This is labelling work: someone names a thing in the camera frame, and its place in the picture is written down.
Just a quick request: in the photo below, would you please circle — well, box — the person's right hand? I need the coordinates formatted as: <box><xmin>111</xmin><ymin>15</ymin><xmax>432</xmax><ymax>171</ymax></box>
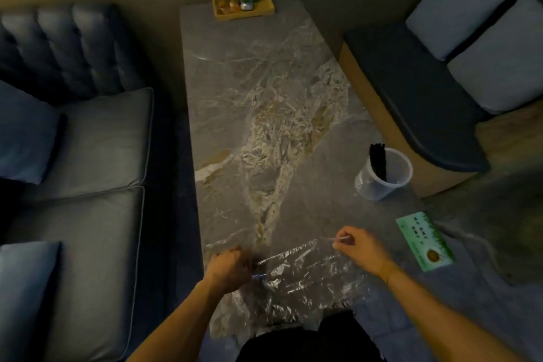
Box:
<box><xmin>333</xmin><ymin>225</ymin><xmax>398</xmax><ymax>284</ymax></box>

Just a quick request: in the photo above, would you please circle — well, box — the blue sofa cushion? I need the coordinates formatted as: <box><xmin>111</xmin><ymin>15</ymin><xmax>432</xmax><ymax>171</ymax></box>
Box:
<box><xmin>0</xmin><ymin>79</ymin><xmax>61</xmax><ymax>185</ymax></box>
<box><xmin>0</xmin><ymin>240</ymin><xmax>63</xmax><ymax>362</ymax></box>

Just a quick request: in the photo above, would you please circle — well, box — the person's left hand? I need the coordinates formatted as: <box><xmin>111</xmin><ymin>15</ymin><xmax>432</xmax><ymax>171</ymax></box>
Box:
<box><xmin>204</xmin><ymin>245</ymin><xmax>257</xmax><ymax>295</ymax></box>

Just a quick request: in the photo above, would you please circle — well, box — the green paper packet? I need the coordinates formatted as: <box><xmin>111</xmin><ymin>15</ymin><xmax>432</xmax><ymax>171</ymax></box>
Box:
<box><xmin>395</xmin><ymin>212</ymin><xmax>456</xmax><ymax>273</ymax></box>

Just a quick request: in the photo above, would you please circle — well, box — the person's right forearm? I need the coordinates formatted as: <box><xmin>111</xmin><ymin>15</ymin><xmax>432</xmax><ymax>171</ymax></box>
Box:
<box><xmin>383</xmin><ymin>262</ymin><xmax>529</xmax><ymax>362</ymax></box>

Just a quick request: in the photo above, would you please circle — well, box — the person's left forearm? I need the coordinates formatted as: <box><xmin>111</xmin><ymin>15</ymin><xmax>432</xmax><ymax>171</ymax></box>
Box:
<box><xmin>126</xmin><ymin>277</ymin><xmax>226</xmax><ymax>362</ymax></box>

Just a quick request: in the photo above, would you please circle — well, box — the person's black clothing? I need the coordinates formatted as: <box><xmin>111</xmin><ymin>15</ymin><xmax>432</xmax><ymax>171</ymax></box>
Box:
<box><xmin>234</xmin><ymin>310</ymin><xmax>386</xmax><ymax>362</ymax></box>

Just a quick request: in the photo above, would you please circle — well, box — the wooden tray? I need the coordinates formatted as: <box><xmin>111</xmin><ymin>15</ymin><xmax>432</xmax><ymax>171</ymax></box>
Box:
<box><xmin>211</xmin><ymin>0</ymin><xmax>276</xmax><ymax>22</ymax></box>

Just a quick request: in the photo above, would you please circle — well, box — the light grey pillow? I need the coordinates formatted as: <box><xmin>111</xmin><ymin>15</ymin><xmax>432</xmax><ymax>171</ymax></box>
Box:
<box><xmin>447</xmin><ymin>0</ymin><xmax>543</xmax><ymax>115</ymax></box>
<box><xmin>406</xmin><ymin>0</ymin><xmax>516</xmax><ymax>61</ymax></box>

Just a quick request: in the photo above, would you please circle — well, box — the clear plastic measuring cup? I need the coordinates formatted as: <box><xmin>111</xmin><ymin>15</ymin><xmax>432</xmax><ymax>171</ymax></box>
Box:
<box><xmin>354</xmin><ymin>147</ymin><xmax>414</xmax><ymax>202</ymax></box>

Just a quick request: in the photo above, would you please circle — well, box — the grey leather sofa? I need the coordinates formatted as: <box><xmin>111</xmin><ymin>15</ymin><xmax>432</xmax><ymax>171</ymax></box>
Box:
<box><xmin>0</xmin><ymin>0</ymin><xmax>157</xmax><ymax>362</ymax></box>

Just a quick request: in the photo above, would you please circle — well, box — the wooden bench with dark pad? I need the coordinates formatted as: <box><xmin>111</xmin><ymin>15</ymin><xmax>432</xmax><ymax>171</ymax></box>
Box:
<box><xmin>338</xmin><ymin>20</ymin><xmax>493</xmax><ymax>200</ymax></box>

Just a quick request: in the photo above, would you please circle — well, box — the clear plastic bag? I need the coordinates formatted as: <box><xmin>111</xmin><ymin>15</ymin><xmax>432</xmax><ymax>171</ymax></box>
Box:
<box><xmin>250</xmin><ymin>236</ymin><xmax>375</xmax><ymax>326</ymax></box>

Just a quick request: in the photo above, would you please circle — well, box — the bundle of black sticks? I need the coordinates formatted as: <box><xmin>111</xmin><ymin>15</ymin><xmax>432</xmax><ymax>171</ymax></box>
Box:
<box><xmin>369</xmin><ymin>143</ymin><xmax>388</xmax><ymax>183</ymax></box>

